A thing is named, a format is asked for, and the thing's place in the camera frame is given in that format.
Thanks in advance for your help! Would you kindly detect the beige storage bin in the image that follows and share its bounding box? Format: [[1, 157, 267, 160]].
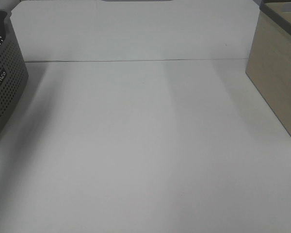
[[245, 0, 291, 137]]

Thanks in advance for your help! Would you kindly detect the grey perforated plastic basket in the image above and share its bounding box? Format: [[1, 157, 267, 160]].
[[0, 9, 29, 133]]

